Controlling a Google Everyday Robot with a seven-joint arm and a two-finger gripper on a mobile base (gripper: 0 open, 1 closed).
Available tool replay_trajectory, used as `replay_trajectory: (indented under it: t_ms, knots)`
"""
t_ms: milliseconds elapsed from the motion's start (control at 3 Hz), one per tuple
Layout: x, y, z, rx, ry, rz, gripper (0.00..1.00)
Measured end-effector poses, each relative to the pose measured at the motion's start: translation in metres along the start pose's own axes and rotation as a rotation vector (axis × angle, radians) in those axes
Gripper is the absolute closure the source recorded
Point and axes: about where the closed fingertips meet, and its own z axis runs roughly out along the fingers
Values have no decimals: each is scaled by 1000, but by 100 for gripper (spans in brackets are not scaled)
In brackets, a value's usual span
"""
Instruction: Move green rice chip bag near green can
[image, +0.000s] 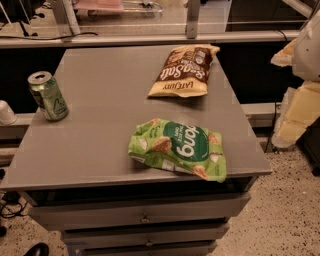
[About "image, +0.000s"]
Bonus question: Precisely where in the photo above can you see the green rice chip bag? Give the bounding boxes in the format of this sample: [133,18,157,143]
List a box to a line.
[128,118,227,183]

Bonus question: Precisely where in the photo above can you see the black object on floor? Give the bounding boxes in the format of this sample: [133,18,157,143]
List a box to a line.
[24,243,49,256]

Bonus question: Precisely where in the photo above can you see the top drawer knob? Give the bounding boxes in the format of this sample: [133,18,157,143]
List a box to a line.
[140,215,150,224]

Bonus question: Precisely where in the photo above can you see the yellow brown sea salt chip bag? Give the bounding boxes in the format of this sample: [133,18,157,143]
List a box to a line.
[148,44,220,98]

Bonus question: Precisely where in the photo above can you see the black cables on floor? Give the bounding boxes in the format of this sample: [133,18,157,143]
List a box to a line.
[0,191,28,220]

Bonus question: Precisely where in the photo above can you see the grey drawer cabinet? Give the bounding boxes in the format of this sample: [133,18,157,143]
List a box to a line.
[1,46,270,256]

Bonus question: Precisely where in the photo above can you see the drawer knob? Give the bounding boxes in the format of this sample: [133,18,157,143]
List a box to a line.
[140,215,150,224]
[145,240,154,247]

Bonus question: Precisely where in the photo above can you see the white cup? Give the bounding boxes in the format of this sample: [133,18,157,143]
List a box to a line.
[0,100,17,125]

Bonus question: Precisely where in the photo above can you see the black cable on shelf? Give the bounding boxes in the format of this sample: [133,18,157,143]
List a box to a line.
[0,31,99,41]

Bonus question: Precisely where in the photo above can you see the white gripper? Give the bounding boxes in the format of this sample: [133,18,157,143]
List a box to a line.
[271,11,320,148]

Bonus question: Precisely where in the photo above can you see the metal frame post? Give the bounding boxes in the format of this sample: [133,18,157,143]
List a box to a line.
[186,0,200,39]

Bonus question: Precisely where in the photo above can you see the green soda can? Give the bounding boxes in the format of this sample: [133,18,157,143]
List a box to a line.
[27,71,69,121]

